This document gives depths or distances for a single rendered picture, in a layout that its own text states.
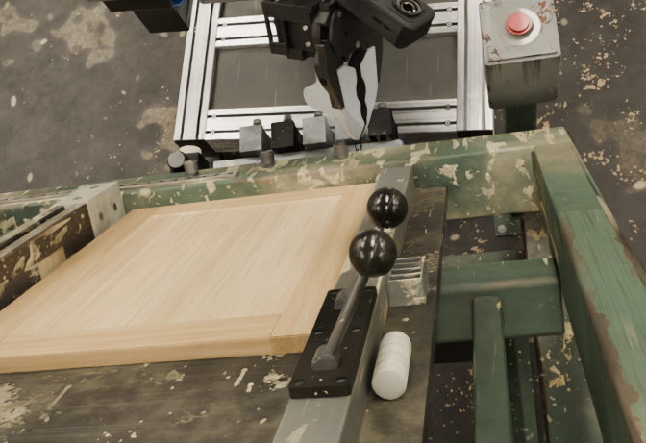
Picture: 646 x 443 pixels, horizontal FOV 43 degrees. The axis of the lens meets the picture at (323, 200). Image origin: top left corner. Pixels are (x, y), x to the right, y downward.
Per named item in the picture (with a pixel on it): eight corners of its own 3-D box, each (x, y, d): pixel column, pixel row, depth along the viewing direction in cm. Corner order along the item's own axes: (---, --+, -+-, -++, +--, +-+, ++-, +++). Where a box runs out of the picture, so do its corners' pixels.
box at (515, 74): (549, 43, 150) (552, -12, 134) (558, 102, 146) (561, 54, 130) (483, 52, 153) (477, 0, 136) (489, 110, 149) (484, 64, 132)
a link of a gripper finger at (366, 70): (339, 117, 89) (326, 36, 84) (385, 126, 85) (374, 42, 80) (322, 130, 87) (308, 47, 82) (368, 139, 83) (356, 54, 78)
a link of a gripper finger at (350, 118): (322, 130, 87) (308, 47, 82) (368, 139, 83) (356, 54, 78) (304, 143, 85) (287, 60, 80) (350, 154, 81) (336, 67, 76)
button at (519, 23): (530, 15, 134) (530, 9, 132) (533, 37, 132) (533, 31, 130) (505, 19, 135) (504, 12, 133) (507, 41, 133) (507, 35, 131)
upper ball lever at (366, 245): (346, 371, 69) (406, 233, 65) (339, 394, 66) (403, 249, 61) (304, 354, 70) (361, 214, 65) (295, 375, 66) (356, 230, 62)
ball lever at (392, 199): (362, 312, 81) (415, 191, 76) (358, 329, 77) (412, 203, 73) (327, 297, 81) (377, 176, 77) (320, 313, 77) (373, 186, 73)
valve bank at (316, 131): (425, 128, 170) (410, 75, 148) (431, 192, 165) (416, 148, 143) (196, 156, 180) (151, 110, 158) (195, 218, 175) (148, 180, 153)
